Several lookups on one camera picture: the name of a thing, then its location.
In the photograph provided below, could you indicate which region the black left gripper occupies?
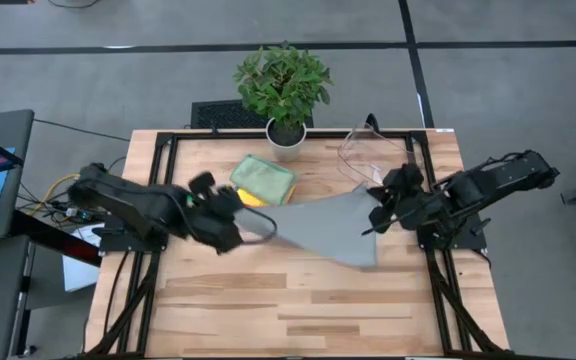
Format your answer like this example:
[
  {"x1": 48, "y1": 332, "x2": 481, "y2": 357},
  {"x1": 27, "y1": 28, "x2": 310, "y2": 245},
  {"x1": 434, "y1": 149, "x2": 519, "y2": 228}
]
[{"x1": 187, "y1": 171, "x2": 245, "y2": 229}]

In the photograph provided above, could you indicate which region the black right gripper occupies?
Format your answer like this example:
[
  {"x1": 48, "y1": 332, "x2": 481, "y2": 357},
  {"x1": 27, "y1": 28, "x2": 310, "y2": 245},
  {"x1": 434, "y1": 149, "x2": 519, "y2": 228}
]
[{"x1": 366, "y1": 163, "x2": 439, "y2": 234}]

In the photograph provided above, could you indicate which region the yellow microfiber towel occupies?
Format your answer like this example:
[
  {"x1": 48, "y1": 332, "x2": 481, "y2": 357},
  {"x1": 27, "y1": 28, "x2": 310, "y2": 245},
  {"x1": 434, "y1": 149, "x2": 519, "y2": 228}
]
[{"x1": 235, "y1": 183, "x2": 298, "y2": 209}]

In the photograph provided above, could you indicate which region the pale green microfiber towel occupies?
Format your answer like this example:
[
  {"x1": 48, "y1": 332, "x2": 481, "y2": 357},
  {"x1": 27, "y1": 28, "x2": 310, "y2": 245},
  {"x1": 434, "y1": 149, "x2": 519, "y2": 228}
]
[{"x1": 228, "y1": 153, "x2": 299, "y2": 207}]

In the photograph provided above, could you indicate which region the clear plastic bin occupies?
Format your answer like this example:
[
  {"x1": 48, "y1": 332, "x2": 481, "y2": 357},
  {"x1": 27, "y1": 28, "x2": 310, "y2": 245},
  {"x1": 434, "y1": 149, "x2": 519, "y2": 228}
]
[{"x1": 336, "y1": 123, "x2": 422, "y2": 194}]

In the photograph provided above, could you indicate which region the pale grey microfiber towel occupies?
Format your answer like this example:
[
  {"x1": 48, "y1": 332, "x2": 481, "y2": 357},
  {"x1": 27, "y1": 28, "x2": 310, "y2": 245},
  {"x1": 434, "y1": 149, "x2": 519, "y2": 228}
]
[{"x1": 234, "y1": 185, "x2": 380, "y2": 270}]

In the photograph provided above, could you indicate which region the white plant pot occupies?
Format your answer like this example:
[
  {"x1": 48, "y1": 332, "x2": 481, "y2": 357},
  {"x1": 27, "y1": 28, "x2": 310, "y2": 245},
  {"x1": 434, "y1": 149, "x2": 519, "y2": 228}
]
[{"x1": 265, "y1": 117, "x2": 308, "y2": 163}]

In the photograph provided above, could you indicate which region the black perforated floor mat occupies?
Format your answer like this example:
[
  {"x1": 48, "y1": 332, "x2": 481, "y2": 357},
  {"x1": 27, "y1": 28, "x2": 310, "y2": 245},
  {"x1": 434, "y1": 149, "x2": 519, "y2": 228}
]
[{"x1": 190, "y1": 99, "x2": 315, "y2": 130}]

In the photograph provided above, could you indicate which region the green leafy plant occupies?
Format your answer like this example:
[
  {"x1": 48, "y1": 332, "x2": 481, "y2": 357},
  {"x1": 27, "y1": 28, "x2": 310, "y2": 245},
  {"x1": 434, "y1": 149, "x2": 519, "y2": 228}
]
[{"x1": 233, "y1": 42, "x2": 333, "y2": 131}]

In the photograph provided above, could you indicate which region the white paper sheet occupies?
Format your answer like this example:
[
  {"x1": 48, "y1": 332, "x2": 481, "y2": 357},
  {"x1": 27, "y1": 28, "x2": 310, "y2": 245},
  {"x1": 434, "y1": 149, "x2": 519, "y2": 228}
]
[{"x1": 61, "y1": 224, "x2": 104, "y2": 294}]

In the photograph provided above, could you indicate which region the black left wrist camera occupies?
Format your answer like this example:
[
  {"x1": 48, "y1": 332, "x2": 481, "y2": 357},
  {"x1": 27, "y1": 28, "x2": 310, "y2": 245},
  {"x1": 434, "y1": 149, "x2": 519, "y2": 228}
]
[{"x1": 198, "y1": 219, "x2": 245, "y2": 255}]

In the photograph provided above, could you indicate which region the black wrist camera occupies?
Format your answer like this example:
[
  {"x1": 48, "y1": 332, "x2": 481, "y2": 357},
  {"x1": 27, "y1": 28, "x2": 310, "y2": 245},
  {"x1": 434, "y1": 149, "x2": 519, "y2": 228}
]
[
  {"x1": 198, "y1": 219, "x2": 245, "y2": 255},
  {"x1": 368, "y1": 204, "x2": 395, "y2": 235}
]

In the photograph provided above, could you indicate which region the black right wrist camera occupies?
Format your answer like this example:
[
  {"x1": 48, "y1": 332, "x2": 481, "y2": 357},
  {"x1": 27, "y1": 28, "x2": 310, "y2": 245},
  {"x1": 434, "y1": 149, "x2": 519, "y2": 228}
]
[{"x1": 368, "y1": 204, "x2": 395, "y2": 235}]

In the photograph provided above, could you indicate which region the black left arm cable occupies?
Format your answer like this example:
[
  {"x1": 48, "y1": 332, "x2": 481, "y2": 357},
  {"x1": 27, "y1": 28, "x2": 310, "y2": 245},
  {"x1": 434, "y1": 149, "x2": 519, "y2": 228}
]
[{"x1": 240, "y1": 205, "x2": 279, "y2": 246}]

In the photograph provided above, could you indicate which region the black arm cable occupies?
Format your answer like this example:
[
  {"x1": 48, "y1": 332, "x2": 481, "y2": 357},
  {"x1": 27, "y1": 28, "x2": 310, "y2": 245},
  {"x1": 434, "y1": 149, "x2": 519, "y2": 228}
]
[
  {"x1": 361, "y1": 152, "x2": 529, "y2": 236},
  {"x1": 240, "y1": 205, "x2": 279, "y2": 246}
]

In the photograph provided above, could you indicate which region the black aluminium table frame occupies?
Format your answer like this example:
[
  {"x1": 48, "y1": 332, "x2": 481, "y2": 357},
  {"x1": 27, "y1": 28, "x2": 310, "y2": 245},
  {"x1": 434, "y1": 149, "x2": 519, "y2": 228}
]
[{"x1": 85, "y1": 129, "x2": 512, "y2": 360}]

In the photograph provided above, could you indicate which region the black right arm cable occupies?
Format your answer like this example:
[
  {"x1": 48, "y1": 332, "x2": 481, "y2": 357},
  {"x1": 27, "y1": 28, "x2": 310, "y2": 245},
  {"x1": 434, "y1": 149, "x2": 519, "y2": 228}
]
[{"x1": 361, "y1": 152, "x2": 529, "y2": 236}]

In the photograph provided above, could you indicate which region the black cable bundle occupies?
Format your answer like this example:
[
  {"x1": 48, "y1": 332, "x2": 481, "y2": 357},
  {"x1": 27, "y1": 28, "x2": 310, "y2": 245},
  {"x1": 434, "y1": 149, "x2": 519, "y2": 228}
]
[{"x1": 15, "y1": 155, "x2": 129, "y2": 225}]

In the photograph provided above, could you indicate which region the yellow cable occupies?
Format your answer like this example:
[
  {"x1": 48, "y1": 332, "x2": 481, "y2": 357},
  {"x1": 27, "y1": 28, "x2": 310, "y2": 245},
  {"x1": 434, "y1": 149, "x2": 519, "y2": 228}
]
[{"x1": 30, "y1": 173, "x2": 82, "y2": 215}]

